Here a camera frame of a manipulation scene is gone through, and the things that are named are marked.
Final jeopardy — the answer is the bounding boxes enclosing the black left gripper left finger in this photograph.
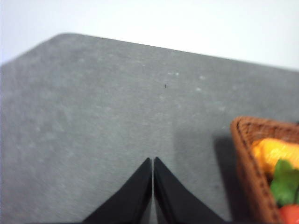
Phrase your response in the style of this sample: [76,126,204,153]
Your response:
[82,158,152,224]

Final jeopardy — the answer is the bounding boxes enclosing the brown wicker basket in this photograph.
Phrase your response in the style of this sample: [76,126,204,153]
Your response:
[231,117,299,224]

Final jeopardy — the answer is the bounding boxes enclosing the yellow toy corn cob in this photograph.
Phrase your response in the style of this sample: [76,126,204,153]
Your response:
[252,138,299,171]

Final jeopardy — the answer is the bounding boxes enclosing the green carrot leaves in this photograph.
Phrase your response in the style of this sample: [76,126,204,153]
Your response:
[271,159,299,207]

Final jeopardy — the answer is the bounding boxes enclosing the red toy carrot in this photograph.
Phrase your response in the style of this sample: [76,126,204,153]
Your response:
[280,204,299,224]

